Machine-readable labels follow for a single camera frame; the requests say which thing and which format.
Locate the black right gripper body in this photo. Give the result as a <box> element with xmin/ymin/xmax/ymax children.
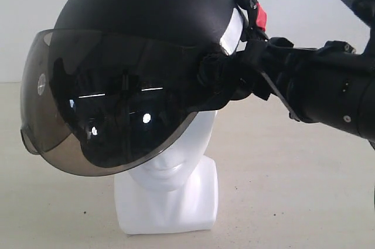
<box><xmin>234</xmin><ymin>37</ymin><xmax>357</xmax><ymax>120</ymax></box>

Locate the black helmet with tinted visor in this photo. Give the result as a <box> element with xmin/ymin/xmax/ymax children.
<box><xmin>20</xmin><ymin>0</ymin><xmax>270</xmax><ymax>177</ymax></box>

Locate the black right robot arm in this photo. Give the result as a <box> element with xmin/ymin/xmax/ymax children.
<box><xmin>239</xmin><ymin>29</ymin><xmax>374</xmax><ymax>145</ymax></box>

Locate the white mannequin head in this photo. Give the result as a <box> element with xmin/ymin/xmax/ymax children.
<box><xmin>114</xmin><ymin>111</ymin><xmax>219</xmax><ymax>235</ymax></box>

